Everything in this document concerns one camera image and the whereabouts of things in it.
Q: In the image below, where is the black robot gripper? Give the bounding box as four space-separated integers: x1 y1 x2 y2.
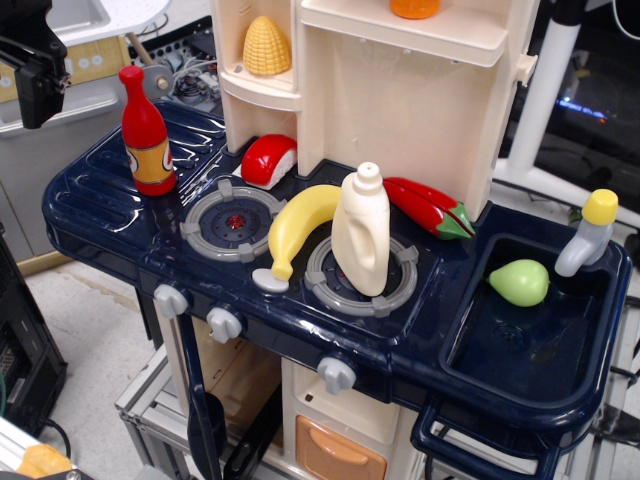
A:
1 1 70 130

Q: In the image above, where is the cream detergent bottle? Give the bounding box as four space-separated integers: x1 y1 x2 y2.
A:
331 162 390 297

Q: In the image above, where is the navy toy sink basin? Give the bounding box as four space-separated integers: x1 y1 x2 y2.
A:
439 235 632 431

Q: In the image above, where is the red toy ketchup bottle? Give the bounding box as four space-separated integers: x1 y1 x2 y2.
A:
118 65 177 196

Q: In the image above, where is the yellow toy corn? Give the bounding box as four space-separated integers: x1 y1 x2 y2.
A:
243 16 291 76

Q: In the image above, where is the red white toy sushi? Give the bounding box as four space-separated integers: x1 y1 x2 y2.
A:
241 134 298 190

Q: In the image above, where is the left grey stove burner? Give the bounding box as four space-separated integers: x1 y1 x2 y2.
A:
180 179 286 263

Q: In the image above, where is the grey stove burner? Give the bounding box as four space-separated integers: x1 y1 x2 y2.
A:
180 179 286 263
304 238 419 318

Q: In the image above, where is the left grey stove knob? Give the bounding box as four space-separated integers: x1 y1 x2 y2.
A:
154 284 189 318

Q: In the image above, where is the grey stove knob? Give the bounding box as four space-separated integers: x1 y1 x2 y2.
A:
317 357 356 395
154 284 189 318
206 307 243 344

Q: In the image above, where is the cream toy kitchen shelf unit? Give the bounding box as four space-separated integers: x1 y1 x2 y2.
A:
211 1 538 219

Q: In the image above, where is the yellow toy banana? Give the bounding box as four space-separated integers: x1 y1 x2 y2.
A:
268 184 341 282

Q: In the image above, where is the black computer case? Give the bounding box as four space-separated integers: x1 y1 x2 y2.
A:
1 243 67 437

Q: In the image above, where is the small grey round button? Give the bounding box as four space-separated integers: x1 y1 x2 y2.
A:
251 268 289 293

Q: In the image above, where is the middle grey stove knob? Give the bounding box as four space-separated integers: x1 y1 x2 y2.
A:
206 307 243 344

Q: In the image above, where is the right grey stove burner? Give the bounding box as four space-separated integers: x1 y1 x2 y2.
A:
304 238 419 318

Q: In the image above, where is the orange toy on shelf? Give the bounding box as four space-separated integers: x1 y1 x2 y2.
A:
389 0 440 20

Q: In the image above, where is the navy toy spatula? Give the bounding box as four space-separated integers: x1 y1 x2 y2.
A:
178 313 223 480

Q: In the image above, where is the yellow toy food piece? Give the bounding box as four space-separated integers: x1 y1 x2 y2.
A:
17 444 73 479

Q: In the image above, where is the red toy chili pepper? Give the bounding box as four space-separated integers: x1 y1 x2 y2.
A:
383 177 475 240

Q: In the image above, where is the right grey stove knob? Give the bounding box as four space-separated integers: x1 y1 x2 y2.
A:
317 357 356 395

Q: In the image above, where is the orange toy oven drawer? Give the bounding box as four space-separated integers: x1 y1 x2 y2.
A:
296 416 387 480

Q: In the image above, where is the navy toy kitchen countertop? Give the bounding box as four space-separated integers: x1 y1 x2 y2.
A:
43 102 597 446

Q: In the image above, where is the green toy pear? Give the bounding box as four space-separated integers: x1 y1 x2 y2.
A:
488 259 550 307

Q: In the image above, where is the grey toy faucet yellow cap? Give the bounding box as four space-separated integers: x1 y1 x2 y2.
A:
554 189 618 277

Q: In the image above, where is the aluminium frame cart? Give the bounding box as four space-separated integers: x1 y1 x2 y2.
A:
114 344 301 480

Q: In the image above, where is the white stand post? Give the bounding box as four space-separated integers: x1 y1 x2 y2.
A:
495 21 639 224

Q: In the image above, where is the navy towel bar handle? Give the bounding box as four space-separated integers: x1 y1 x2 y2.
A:
411 399 561 479

